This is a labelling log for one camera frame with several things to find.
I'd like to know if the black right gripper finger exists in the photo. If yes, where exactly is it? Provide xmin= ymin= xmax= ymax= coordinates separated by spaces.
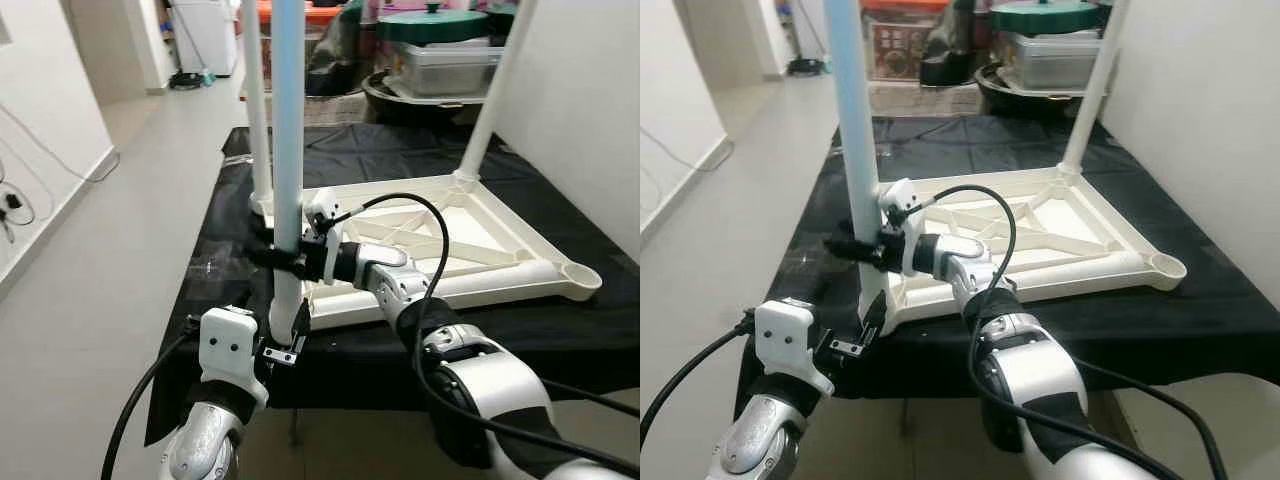
xmin=245 ymin=250 xmax=301 ymax=277
xmin=822 ymin=238 xmax=877 ymax=270

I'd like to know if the white plastic table leg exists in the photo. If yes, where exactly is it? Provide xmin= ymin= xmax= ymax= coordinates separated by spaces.
xmin=243 ymin=0 xmax=273 ymax=216
xmin=315 ymin=260 xmax=569 ymax=307
xmin=825 ymin=0 xmax=896 ymax=336
xmin=455 ymin=0 xmax=541 ymax=186
xmin=905 ymin=250 xmax=1151 ymax=301
xmin=265 ymin=0 xmax=309 ymax=346
xmin=1060 ymin=0 xmax=1131 ymax=181

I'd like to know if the clear tape patch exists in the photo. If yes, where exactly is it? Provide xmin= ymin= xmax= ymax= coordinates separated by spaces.
xmin=190 ymin=255 xmax=246 ymax=281

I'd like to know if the beige patterned box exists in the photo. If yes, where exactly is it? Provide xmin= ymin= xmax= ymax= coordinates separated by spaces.
xmin=868 ymin=80 xmax=986 ymax=116
xmin=240 ymin=92 xmax=376 ymax=126

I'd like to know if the black round basin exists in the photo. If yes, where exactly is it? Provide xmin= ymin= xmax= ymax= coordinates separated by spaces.
xmin=362 ymin=70 xmax=501 ymax=121
xmin=975 ymin=62 xmax=1111 ymax=116

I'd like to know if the mop with black head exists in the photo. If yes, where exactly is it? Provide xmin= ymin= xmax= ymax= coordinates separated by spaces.
xmin=785 ymin=0 xmax=831 ymax=77
xmin=165 ymin=0 xmax=216 ymax=91

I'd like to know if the black plastic bag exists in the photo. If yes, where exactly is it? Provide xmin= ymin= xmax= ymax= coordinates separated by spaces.
xmin=920 ymin=5 xmax=986 ymax=86
xmin=305 ymin=10 xmax=377 ymax=96

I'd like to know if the orange lid storage box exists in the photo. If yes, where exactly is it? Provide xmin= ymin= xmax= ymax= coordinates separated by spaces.
xmin=862 ymin=0 xmax=946 ymax=81
xmin=305 ymin=0 xmax=347 ymax=31

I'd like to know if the clear plastic storage box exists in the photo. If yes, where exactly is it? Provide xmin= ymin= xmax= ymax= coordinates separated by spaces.
xmin=390 ymin=40 xmax=506 ymax=99
xmin=1005 ymin=30 xmax=1106 ymax=93

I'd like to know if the black tablecloth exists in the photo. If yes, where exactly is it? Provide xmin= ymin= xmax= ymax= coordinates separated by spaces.
xmin=143 ymin=125 xmax=641 ymax=446
xmin=735 ymin=115 xmax=1280 ymax=421

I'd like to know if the green round lid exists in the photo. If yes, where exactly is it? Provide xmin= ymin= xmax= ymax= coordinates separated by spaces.
xmin=378 ymin=5 xmax=491 ymax=46
xmin=990 ymin=0 xmax=1101 ymax=36

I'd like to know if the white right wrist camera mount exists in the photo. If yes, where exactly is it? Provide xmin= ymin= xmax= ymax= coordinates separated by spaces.
xmin=303 ymin=188 xmax=346 ymax=291
xmin=878 ymin=178 xmax=926 ymax=279

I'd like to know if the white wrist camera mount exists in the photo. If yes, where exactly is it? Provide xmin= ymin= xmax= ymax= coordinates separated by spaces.
xmin=198 ymin=307 xmax=271 ymax=409
xmin=303 ymin=188 xmax=346 ymax=291
xmin=755 ymin=298 xmax=836 ymax=399
xmin=878 ymin=178 xmax=926 ymax=279

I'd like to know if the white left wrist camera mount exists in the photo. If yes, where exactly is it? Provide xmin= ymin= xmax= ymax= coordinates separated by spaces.
xmin=755 ymin=298 xmax=836 ymax=399
xmin=198 ymin=307 xmax=271 ymax=409

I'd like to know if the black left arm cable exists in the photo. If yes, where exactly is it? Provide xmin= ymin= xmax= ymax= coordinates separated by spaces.
xmin=640 ymin=315 xmax=761 ymax=451
xmin=100 ymin=325 xmax=201 ymax=480

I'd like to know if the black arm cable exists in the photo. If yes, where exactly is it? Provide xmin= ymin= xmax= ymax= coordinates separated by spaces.
xmin=905 ymin=183 xmax=1231 ymax=480
xmin=640 ymin=315 xmax=761 ymax=451
xmin=335 ymin=192 xmax=641 ymax=480
xmin=100 ymin=325 xmax=201 ymax=480

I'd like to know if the black wall cable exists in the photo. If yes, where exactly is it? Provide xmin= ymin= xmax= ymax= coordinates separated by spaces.
xmin=0 ymin=100 xmax=121 ymax=186
xmin=640 ymin=125 xmax=736 ymax=176
xmin=0 ymin=160 xmax=36 ymax=246

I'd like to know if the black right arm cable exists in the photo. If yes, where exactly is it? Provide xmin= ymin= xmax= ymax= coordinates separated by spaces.
xmin=335 ymin=192 xmax=641 ymax=480
xmin=905 ymin=183 xmax=1231 ymax=480

